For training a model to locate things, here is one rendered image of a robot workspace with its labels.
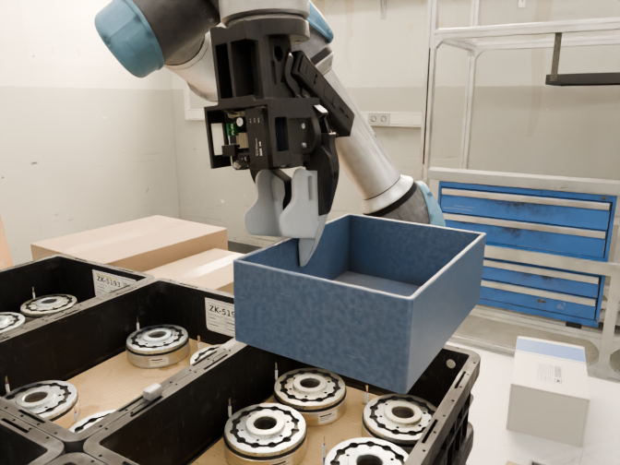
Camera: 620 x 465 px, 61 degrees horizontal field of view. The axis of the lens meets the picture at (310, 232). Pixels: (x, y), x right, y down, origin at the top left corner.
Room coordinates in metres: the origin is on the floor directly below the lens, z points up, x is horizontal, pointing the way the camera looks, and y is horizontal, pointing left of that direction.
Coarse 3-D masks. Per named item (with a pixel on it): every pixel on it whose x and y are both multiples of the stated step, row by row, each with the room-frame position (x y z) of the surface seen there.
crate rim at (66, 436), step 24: (144, 288) 0.88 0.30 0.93; (192, 288) 0.87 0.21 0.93; (72, 312) 0.77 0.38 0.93; (24, 336) 0.69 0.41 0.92; (168, 384) 0.55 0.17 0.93; (0, 408) 0.50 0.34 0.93; (24, 408) 0.50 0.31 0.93; (120, 408) 0.50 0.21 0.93; (48, 432) 0.46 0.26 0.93; (72, 432) 0.46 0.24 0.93; (96, 432) 0.46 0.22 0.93
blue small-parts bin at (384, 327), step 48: (288, 240) 0.45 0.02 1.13; (336, 240) 0.53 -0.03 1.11; (384, 240) 0.54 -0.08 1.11; (432, 240) 0.51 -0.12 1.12; (480, 240) 0.46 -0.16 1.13; (240, 288) 0.39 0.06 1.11; (288, 288) 0.36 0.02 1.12; (336, 288) 0.34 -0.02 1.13; (384, 288) 0.51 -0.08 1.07; (432, 288) 0.35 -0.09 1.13; (480, 288) 0.48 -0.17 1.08; (240, 336) 0.39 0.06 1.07; (288, 336) 0.37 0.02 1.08; (336, 336) 0.34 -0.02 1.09; (384, 336) 0.32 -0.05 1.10; (432, 336) 0.36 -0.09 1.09; (384, 384) 0.32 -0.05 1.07
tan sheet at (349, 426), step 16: (272, 400) 0.67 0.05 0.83; (352, 400) 0.67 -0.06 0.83; (368, 400) 0.67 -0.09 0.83; (352, 416) 0.64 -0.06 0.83; (320, 432) 0.60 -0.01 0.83; (336, 432) 0.60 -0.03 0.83; (352, 432) 0.60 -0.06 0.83; (320, 448) 0.57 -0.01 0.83; (192, 464) 0.54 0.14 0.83; (208, 464) 0.54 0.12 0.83; (224, 464) 0.54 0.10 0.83; (304, 464) 0.54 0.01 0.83; (320, 464) 0.54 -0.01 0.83
